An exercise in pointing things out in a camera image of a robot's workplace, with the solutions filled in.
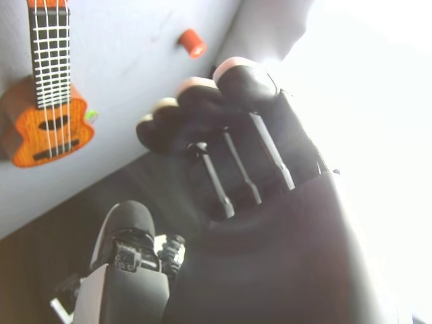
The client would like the small wooden ukulele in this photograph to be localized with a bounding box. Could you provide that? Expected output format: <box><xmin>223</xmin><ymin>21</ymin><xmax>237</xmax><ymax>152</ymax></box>
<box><xmin>0</xmin><ymin>0</ymin><xmax>96</xmax><ymax>169</ymax></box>

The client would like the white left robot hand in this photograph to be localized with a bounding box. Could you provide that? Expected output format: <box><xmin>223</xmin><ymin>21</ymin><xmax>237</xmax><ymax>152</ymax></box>
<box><xmin>72</xmin><ymin>56</ymin><xmax>399</xmax><ymax>324</ymax></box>

